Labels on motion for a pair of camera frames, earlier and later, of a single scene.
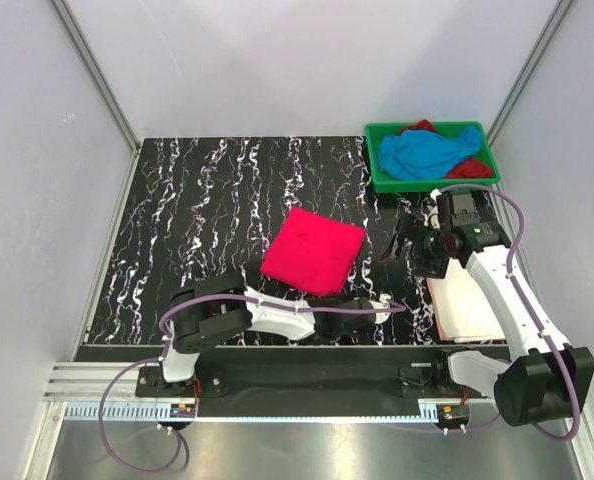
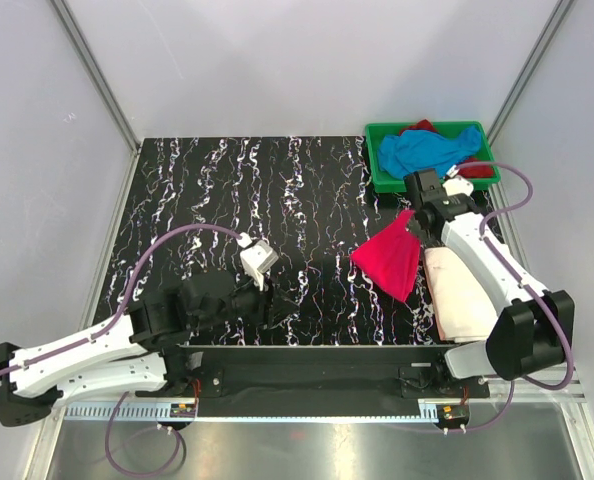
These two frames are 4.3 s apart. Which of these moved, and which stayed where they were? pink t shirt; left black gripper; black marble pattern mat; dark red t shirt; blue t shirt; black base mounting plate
Moved: left black gripper; pink t shirt
Stayed: black marble pattern mat; dark red t shirt; blue t shirt; black base mounting plate
